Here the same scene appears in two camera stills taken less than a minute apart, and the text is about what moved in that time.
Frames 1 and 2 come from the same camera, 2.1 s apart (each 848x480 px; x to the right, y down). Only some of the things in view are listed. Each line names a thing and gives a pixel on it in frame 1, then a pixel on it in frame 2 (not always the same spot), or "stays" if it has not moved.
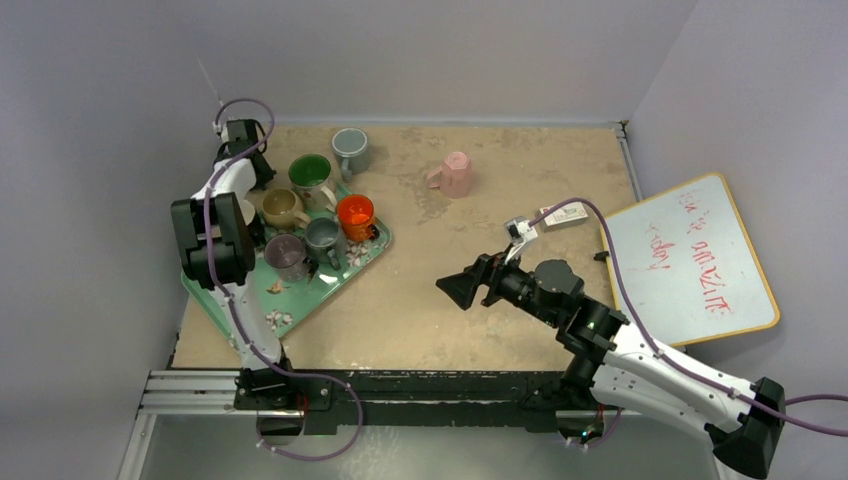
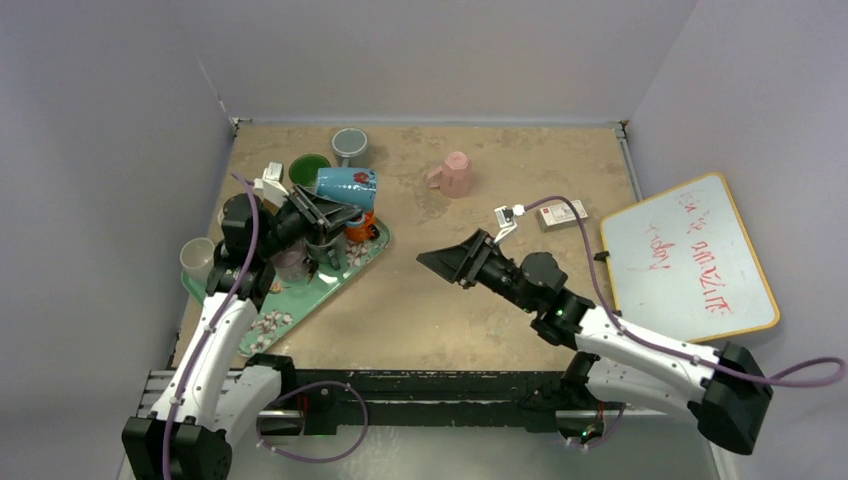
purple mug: x=286 y=252 stays
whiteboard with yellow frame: x=689 y=265 stays
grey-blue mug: x=325 y=241 stays
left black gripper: x=265 y=177 → x=319 y=213
